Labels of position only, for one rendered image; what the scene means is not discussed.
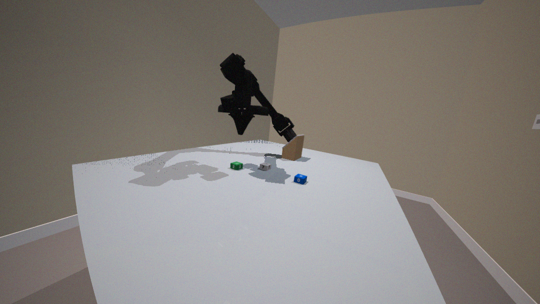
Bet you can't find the green block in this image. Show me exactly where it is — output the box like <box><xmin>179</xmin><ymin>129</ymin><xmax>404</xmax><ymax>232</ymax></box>
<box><xmin>230</xmin><ymin>161</ymin><xmax>243</xmax><ymax>171</ymax></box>

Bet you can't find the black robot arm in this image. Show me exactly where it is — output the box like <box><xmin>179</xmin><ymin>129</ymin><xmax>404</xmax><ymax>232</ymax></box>
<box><xmin>220</xmin><ymin>53</ymin><xmax>297</xmax><ymax>142</ymax></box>

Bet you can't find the blue block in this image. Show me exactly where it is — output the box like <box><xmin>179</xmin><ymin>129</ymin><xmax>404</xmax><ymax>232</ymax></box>
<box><xmin>293</xmin><ymin>174</ymin><xmax>307</xmax><ymax>185</ymax></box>

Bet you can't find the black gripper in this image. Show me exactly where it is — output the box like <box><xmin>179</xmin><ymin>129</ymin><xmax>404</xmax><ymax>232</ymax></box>
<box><xmin>218</xmin><ymin>87</ymin><xmax>269</xmax><ymax>135</ymax></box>

